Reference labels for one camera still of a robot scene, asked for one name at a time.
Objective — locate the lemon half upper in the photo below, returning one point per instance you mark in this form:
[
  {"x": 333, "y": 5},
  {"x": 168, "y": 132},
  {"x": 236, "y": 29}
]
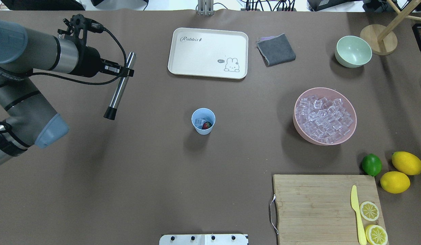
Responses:
[{"x": 369, "y": 211}]

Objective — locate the steel muddler with black tip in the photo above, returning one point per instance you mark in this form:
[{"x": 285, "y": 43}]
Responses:
[{"x": 115, "y": 101}]

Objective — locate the light green bowl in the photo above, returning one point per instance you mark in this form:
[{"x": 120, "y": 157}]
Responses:
[{"x": 352, "y": 52}]

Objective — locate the grey folded cloth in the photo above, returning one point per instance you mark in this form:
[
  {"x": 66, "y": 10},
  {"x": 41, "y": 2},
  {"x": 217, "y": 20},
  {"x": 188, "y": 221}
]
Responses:
[{"x": 276, "y": 50}]

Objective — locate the cream rabbit tray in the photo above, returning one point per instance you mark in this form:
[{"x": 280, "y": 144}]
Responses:
[{"x": 209, "y": 53}]

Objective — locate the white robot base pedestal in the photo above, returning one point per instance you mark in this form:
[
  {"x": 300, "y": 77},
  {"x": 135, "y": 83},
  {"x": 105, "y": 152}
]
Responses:
[{"x": 204, "y": 239}]

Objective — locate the yellow plastic knife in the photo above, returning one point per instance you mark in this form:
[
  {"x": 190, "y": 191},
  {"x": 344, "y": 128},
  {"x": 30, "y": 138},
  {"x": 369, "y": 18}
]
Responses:
[{"x": 359, "y": 224}]

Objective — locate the wooden cutting board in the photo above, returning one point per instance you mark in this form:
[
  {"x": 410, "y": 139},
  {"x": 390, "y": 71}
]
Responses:
[{"x": 315, "y": 209}]

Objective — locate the lemon half lower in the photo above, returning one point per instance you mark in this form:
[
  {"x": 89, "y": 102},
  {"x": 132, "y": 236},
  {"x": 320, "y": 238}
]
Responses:
[{"x": 376, "y": 235}]

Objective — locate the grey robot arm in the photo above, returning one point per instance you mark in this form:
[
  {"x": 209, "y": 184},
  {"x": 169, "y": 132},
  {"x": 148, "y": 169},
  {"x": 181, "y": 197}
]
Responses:
[{"x": 26, "y": 52}]

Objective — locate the red strawberry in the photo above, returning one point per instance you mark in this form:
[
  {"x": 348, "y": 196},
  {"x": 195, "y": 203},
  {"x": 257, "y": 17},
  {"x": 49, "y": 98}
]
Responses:
[{"x": 207, "y": 125}]

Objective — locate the lemon half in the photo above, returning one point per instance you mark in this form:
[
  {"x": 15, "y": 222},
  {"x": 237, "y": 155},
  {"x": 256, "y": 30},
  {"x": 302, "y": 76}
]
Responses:
[
  {"x": 369, "y": 211},
  {"x": 376, "y": 235}
]

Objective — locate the aluminium frame post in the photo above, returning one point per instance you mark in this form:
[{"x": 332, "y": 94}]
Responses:
[{"x": 205, "y": 8}]

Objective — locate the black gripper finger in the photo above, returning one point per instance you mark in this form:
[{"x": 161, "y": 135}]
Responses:
[{"x": 114, "y": 69}]

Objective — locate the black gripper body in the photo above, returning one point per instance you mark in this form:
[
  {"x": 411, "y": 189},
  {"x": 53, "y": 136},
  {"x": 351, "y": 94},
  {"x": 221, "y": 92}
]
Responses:
[{"x": 89, "y": 61}]

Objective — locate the whole yellow lemon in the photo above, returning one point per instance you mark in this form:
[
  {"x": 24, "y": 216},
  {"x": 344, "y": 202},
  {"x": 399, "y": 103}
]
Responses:
[
  {"x": 406, "y": 163},
  {"x": 395, "y": 182}
]

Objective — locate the clear ice cube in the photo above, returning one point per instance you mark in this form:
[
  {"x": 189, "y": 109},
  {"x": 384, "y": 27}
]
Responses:
[{"x": 199, "y": 122}]

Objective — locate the green lime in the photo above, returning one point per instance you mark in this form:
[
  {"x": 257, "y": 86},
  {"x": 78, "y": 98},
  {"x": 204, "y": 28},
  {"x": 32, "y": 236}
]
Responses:
[{"x": 372, "y": 165}]

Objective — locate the wooden cup tree stand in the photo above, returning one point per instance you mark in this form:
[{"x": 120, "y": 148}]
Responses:
[{"x": 381, "y": 39}]

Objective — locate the light blue plastic cup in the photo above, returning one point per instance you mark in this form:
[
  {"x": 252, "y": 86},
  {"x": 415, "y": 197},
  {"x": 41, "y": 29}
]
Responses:
[{"x": 208, "y": 115}]

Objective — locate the pink bowl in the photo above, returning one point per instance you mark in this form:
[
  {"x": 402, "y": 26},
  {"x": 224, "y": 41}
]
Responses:
[{"x": 330, "y": 94}]

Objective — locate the pile of clear ice cubes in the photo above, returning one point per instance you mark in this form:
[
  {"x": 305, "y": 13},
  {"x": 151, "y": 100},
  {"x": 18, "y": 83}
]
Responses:
[{"x": 324, "y": 120}]

